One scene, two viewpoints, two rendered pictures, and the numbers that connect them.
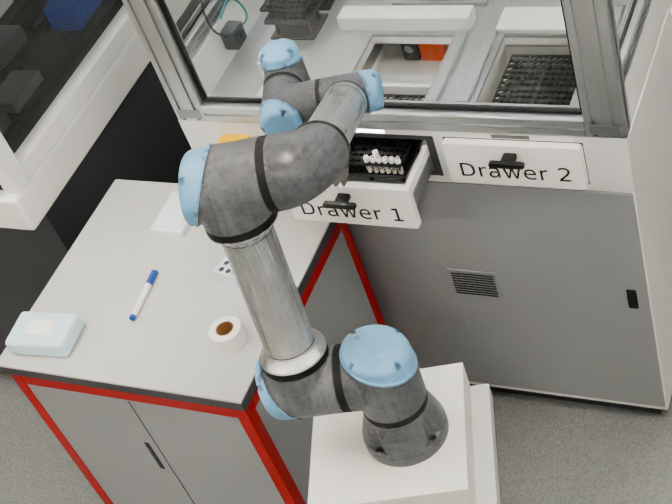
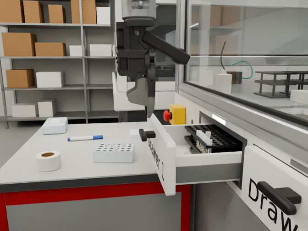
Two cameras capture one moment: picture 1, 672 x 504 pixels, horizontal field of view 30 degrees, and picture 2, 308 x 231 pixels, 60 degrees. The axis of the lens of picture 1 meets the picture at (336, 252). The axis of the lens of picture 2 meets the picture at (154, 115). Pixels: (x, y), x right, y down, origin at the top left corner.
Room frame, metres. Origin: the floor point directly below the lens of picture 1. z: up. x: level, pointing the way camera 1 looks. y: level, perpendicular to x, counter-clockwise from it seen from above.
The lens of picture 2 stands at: (1.50, -0.49, 1.09)
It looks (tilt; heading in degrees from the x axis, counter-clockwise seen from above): 12 degrees down; 44
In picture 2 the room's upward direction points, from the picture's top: straight up
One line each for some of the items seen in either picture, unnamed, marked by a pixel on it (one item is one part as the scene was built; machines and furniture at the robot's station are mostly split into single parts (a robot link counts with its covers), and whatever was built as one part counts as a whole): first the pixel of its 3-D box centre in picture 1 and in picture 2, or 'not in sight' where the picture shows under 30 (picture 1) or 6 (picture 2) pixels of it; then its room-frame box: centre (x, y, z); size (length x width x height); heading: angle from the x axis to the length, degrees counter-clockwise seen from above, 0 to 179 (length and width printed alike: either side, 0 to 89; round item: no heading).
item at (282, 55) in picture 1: (285, 72); not in sight; (1.91, -0.04, 1.26); 0.09 x 0.08 x 0.11; 162
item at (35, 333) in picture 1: (44, 333); (55, 125); (2.03, 0.65, 0.78); 0.15 x 0.10 x 0.04; 58
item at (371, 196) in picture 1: (350, 202); (158, 146); (1.95, -0.07, 0.87); 0.29 x 0.02 x 0.11; 53
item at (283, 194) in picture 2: (508, 160); (283, 195); (1.86, -0.39, 0.91); 0.07 x 0.04 x 0.01; 53
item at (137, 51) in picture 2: not in sight; (136, 49); (1.91, -0.03, 1.10); 0.09 x 0.08 x 0.12; 144
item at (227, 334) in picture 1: (227, 334); (48, 160); (1.82, 0.27, 0.78); 0.07 x 0.07 x 0.04
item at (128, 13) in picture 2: not in sight; (139, 11); (1.92, -0.04, 1.18); 0.08 x 0.08 x 0.05
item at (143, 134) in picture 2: (341, 201); (147, 134); (1.93, -0.05, 0.91); 0.07 x 0.04 x 0.01; 53
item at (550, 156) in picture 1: (514, 163); (298, 215); (1.88, -0.40, 0.87); 0.29 x 0.02 x 0.11; 53
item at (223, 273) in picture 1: (246, 261); (114, 151); (2.01, 0.19, 0.78); 0.12 x 0.08 x 0.04; 133
